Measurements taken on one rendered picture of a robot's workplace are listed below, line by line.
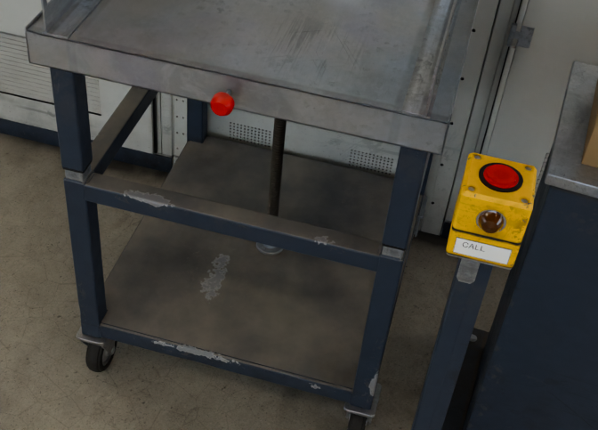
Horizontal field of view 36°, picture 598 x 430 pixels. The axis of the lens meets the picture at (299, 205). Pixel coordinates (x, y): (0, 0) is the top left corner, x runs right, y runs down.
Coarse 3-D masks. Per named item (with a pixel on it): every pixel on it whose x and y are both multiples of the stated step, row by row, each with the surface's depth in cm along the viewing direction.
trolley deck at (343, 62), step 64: (128, 0) 141; (192, 0) 142; (256, 0) 144; (320, 0) 145; (384, 0) 147; (64, 64) 134; (128, 64) 131; (192, 64) 129; (256, 64) 130; (320, 64) 132; (384, 64) 133; (448, 64) 134; (384, 128) 127
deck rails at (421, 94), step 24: (72, 0) 137; (96, 0) 139; (456, 0) 135; (48, 24) 131; (72, 24) 134; (432, 24) 142; (432, 48) 137; (432, 72) 132; (408, 96) 127; (432, 96) 127
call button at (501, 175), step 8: (488, 168) 104; (496, 168) 104; (504, 168) 104; (488, 176) 103; (496, 176) 103; (504, 176) 103; (512, 176) 103; (496, 184) 102; (504, 184) 102; (512, 184) 102
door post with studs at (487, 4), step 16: (480, 0) 185; (496, 0) 184; (480, 16) 187; (480, 32) 189; (480, 48) 192; (464, 64) 195; (480, 64) 194; (464, 80) 198; (464, 96) 200; (464, 112) 203; (448, 128) 207; (464, 128) 206; (448, 144) 209; (448, 160) 212; (448, 176) 215; (448, 192) 218; (432, 208) 223; (432, 224) 226
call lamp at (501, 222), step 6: (486, 210) 102; (492, 210) 102; (480, 216) 102; (486, 216) 102; (492, 216) 101; (498, 216) 101; (504, 216) 102; (480, 222) 102; (486, 222) 102; (492, 222) 101; (498, 222) 101; (504, 222) 102; (480, 228) 104; (486, 228) 102; (492, 228) 102; (498, 228) 102; (504, 228) 103
